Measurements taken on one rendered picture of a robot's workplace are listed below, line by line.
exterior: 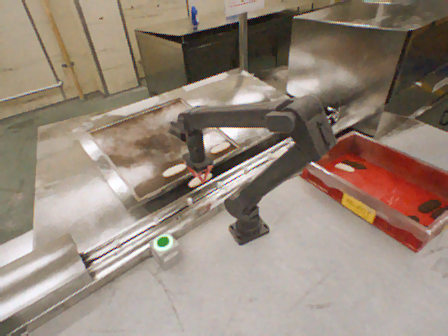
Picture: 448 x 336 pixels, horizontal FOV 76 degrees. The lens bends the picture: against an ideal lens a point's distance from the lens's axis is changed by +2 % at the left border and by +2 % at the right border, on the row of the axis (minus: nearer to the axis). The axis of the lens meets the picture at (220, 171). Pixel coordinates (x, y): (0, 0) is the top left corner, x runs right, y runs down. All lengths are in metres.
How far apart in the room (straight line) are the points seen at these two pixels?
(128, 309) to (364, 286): 0.65
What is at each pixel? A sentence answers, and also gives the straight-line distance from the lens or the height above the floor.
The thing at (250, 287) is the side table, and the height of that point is 0.82.
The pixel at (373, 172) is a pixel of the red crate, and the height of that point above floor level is 0.82.
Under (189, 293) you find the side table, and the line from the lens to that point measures 0.88.
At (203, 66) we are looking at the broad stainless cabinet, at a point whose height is 0.70.
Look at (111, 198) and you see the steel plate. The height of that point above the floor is 0.82.
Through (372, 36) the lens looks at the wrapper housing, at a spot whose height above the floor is 1.27.
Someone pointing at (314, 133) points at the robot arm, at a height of 1.28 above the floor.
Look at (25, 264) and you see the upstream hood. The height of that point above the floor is 0.92.
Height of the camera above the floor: 1.58
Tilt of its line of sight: 38 degrees down
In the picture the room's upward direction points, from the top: 5 degrees counter-clockwise
